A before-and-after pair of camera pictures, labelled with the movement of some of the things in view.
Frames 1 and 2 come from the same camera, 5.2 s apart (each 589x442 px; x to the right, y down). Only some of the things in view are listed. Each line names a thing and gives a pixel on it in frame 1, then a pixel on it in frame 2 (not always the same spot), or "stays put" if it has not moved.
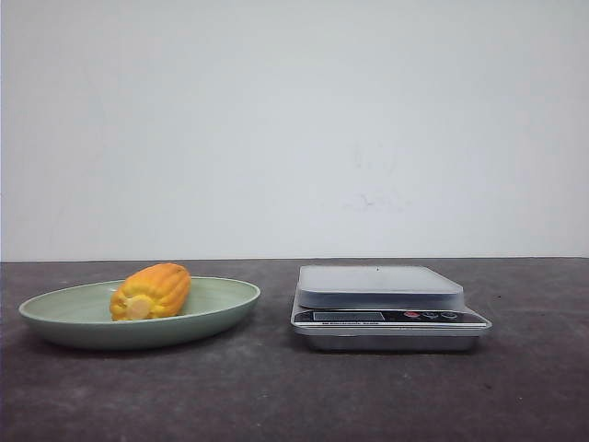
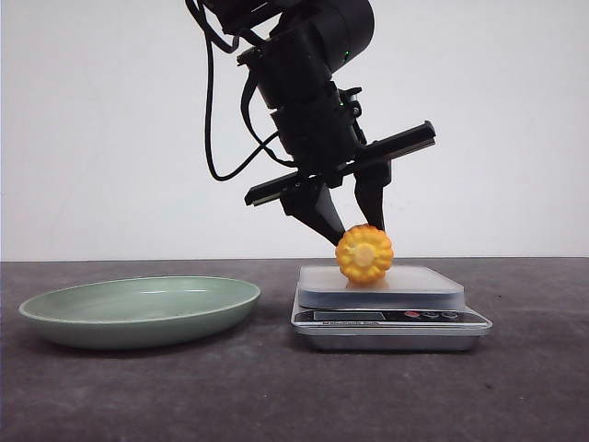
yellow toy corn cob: (154, 291) -> (363, 253)
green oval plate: (158, 306) stays put
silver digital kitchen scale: (384, 308) stays put
